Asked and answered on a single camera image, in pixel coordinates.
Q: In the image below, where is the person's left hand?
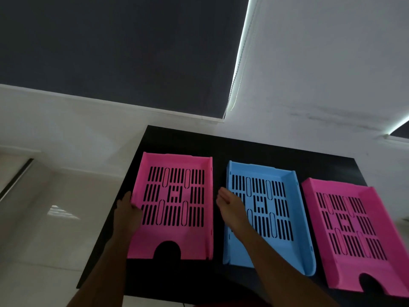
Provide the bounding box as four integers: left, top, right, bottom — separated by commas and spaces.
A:
113, 191, 143, 235

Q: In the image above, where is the person's left forearm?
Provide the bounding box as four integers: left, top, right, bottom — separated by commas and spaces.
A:
66, 232, 138, 307

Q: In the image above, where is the person's right hand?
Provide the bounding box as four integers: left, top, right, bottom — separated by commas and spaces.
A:
216, 187, 253, 234

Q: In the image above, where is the small dark grey roller blind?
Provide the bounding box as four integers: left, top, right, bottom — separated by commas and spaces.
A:
389, 117, 409, 140

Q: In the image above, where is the person's right forearm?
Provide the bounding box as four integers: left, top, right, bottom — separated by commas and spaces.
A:
231, 224, 340, 307

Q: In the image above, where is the large dark grey roller blind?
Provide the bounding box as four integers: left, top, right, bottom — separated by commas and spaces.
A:
0, 0, 250, 119

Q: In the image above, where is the blue slotted plastic paper tray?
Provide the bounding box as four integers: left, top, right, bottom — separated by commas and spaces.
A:
223, 161, 317, 277

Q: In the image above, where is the pink slotted plastic paper tray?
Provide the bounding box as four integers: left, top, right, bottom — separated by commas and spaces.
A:
301, 178, 409, 298
127, 152, 214, 261

